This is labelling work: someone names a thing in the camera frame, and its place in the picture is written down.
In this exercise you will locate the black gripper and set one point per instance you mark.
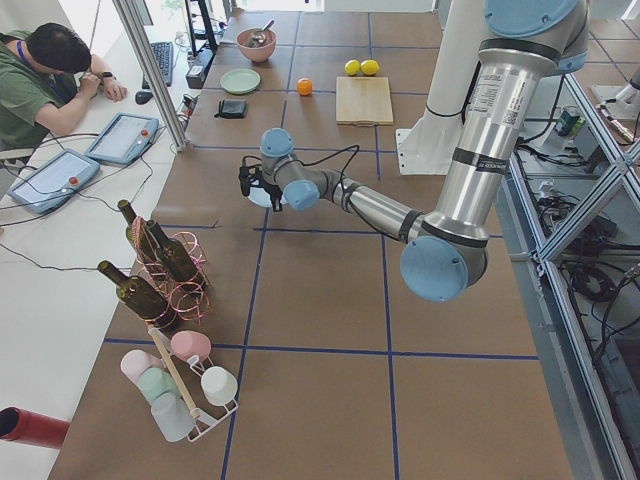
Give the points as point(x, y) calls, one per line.
point(271, 190)

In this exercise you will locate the light blue plate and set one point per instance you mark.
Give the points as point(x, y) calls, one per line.
point(260, 197)

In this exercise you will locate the orange fruit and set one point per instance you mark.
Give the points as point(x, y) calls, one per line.
point(304, 86)

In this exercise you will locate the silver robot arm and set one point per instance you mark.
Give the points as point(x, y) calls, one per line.
point(445, 249)

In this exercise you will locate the light green plate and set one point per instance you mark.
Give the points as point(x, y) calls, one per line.
point(240, 81)

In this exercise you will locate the dark grey folded cloth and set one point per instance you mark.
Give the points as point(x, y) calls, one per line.
point(232, 109)

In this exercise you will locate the dark wine bottle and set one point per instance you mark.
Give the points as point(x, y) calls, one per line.
point(135, 233)
point(141, 297)
point(174, 256)

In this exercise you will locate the pink bowl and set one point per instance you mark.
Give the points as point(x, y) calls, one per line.
point(256, 51)

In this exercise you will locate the blue teach pendant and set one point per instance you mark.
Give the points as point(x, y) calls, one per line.
point(124, 139)
point(55, 182)

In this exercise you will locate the wooden cutting board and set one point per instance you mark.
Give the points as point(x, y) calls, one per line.
point(363, 101)

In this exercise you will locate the black computer mouse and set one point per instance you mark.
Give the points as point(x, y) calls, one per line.
point(143, 96)

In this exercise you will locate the metal scoop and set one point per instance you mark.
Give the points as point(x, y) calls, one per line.
point(258, 36)

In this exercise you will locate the yellow lemon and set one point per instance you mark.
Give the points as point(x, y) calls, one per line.
point(352, 67)
point(369, 67)

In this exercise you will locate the black keyboard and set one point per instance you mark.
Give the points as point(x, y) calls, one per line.
point(163, 53)

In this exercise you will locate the white cup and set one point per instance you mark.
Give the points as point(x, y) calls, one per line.
point(219, 386)

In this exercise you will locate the light pink cup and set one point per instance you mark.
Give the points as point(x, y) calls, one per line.
point(135, 362)

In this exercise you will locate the seated person green shirt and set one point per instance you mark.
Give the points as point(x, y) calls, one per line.
point(48, 78)

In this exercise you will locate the mint green cup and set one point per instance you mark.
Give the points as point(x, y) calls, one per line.
point(154, 382)

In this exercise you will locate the translucent grey cup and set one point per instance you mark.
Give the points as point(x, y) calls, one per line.
point(172, 416)

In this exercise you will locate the red cylinder bottle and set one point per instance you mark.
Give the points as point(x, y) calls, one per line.
point(26, 427)

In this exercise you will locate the copper wire bottle rack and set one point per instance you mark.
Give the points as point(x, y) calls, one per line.
point(189, 305)

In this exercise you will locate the aluminium frame post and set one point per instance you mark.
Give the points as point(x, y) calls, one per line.
point(136, 33)

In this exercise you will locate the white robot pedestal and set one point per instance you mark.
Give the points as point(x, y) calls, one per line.
point(427, 147)

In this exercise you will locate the white wire cup rack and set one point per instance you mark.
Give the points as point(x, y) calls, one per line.
point(204, 421)

